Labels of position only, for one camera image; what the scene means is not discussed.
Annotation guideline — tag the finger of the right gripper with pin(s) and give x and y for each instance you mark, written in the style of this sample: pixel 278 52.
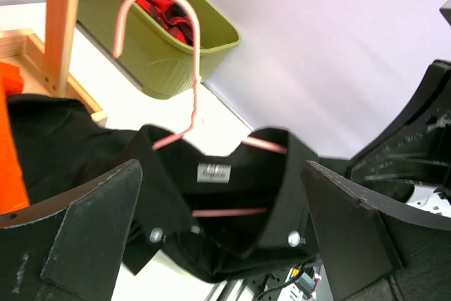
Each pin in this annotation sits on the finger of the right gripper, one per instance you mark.
pixel 415 148

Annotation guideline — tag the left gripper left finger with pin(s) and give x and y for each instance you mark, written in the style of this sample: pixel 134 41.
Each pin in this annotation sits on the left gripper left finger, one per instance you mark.
pixel 70 246

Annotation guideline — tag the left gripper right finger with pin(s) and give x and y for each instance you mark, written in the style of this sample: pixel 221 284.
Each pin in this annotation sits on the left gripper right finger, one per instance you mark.
pixel 374 247

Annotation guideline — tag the red black plaid shirt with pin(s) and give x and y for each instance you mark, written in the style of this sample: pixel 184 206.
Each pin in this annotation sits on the red black plaid shirt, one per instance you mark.
pixel 171 17

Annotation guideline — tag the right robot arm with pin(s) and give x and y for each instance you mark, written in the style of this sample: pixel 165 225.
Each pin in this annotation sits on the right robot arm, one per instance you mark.
pixel 427 198

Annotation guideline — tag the orange shirt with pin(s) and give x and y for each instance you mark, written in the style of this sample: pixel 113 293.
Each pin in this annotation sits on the orange shirt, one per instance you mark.
pixel 13 192

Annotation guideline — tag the green plastic basket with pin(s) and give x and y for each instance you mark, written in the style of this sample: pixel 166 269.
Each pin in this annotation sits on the green plastic basket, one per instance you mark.
pixel 157 61

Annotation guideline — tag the wooden clothes rack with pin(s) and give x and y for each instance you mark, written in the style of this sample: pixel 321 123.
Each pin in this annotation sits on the wooden clothes rack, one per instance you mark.
pixel 44 64

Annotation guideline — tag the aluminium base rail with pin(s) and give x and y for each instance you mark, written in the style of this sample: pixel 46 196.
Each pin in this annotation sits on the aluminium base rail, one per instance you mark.
pixel 296 283

